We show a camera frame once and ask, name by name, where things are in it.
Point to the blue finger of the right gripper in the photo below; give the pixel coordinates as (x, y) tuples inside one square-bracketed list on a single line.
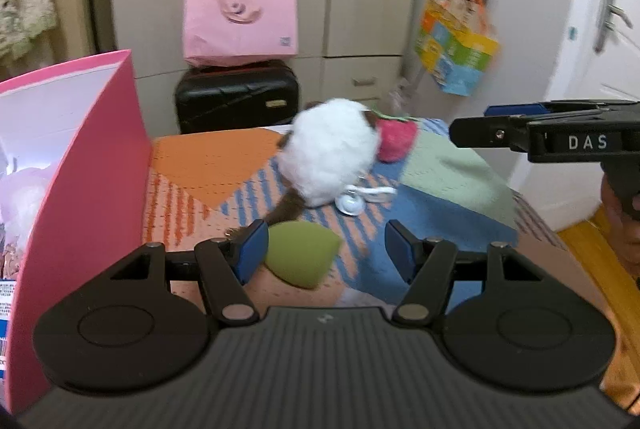
[(515, 109), (490, 132)]

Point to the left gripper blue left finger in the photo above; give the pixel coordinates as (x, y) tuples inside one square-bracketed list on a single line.
[(248, 249)]

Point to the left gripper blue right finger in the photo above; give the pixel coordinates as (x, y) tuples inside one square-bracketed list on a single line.
[(404, 249)]

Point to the pink strawberry plush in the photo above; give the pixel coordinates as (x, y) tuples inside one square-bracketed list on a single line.
[(397, 138)]

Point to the white plush cat toy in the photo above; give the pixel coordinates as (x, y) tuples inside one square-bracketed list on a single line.
[(330, 145)]

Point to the blue wet wipes pack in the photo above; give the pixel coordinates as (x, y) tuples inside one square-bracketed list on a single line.
[(7, 290)]

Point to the person's right hand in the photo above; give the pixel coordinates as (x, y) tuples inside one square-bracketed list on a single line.
[(623, 235)]

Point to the white keyring clip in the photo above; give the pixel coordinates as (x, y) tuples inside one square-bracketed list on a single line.
[(354, 199)]

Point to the colourful paper gift bag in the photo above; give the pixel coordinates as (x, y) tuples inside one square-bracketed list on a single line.
[(455, 43)]

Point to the patchwork table cloth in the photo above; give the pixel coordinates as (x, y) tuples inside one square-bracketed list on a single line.
[(202, 185)]

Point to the black suitcase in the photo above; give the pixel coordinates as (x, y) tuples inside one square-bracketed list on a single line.
[(232, 98)]

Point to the pink storage box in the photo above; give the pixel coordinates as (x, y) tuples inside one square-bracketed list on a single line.
[(80, 124)]

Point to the pink tote bag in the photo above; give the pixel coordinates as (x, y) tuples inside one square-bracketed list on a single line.
[(228, 33)]

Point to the lilac plush toy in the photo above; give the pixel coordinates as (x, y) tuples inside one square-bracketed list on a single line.
[(22, 194)]

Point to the floral fabric scrunchie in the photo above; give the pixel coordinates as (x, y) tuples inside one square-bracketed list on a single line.
[(11, 258)]

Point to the door handle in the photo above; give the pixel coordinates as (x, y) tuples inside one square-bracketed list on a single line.
[(605, 24)]

